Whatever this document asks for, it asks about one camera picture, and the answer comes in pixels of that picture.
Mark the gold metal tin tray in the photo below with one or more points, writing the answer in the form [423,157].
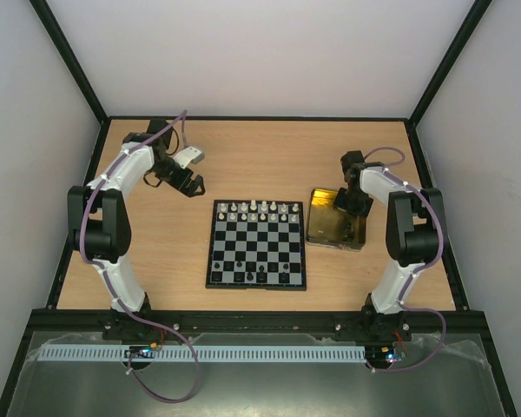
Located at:
[332,228]

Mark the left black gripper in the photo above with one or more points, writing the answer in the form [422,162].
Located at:
[188,191]

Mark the black mounting rail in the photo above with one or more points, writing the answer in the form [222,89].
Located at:
[342,326]

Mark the black white chessboard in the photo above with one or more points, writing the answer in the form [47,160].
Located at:
[274,233]

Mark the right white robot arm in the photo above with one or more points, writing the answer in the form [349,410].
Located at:
[415,235]

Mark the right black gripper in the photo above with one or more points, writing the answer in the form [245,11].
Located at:
[352,204]

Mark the white slotted cable duct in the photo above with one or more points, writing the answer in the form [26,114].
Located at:
[207,354]

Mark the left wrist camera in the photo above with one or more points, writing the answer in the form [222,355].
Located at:
[189,155]

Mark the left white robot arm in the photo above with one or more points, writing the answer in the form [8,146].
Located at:
[99,227]

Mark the black frame enclosure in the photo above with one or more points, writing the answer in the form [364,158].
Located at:
[473,319]

